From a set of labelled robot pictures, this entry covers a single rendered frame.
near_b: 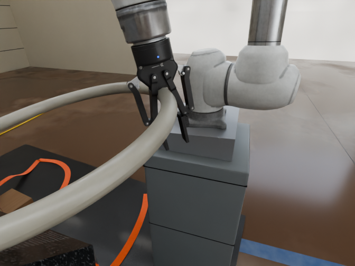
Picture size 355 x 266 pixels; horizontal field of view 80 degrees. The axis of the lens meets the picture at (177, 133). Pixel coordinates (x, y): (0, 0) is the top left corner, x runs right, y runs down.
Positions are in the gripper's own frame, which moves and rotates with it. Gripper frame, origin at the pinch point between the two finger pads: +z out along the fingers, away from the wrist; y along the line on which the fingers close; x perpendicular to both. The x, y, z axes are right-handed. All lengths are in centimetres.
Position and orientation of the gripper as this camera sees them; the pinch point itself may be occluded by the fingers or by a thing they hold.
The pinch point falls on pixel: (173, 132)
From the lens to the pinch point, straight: 49.5
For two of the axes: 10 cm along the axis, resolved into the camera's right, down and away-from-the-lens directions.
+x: 3.2, 4.1, -8.5
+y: -9.2, 3.4, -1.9
